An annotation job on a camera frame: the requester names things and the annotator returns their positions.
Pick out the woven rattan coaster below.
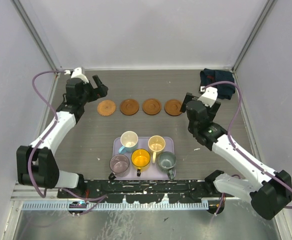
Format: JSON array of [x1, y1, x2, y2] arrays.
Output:
[[97, 100, 116, 117]]

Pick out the brown wooden coaster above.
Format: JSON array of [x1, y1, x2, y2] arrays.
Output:
[[164, 99, 182, 117], [142, 98, 162, 116], [119, 98, 139, 116]]

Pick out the grey green mug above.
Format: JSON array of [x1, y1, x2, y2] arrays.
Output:
[[156, 151, 177, 180]]

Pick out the cream mug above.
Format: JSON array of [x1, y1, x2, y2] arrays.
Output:
[[148, 135, 166, 164]]

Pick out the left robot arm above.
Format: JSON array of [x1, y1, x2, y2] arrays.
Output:
[[16, 74, 108, 198]]

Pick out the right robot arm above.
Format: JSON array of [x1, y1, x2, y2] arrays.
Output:
[[180, 93, 292, 220]]

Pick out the dark blue folded cloth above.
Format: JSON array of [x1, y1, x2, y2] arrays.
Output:
[[199, 68, 236, 100]]

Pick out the white and blue mug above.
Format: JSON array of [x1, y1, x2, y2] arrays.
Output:
[[118, 131, 139, 154]]

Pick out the yellow mug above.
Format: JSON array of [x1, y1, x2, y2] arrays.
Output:
[[130, 148, 151, 177]]

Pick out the purple glass mug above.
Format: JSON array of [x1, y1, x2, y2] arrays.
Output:
[[108, 154, 130, 181]]

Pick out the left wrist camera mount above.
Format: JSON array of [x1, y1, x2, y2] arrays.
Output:
[[63, 67, 89, 84]]

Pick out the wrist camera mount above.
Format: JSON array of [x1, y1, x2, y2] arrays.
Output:
[[198, 86, 218, 107], [63, 67, 89, 84]]

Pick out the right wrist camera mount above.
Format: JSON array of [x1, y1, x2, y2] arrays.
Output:
[[198, 86, 218, 107]]

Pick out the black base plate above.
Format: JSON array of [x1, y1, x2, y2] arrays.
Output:
[[57, 178, 236, 205]]

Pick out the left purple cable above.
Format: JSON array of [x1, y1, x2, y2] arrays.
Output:
[[27, 70, 108, 216]]

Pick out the purple cable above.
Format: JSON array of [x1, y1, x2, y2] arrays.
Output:
[[27, 70, 108, 216], [200, 81, 292, 216]]

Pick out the aluminium frame rail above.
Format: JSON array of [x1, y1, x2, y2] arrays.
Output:
[[11, 177, 257, 201]]

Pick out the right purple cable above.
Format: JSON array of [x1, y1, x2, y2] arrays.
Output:
[[200, 81, 292, 216]]

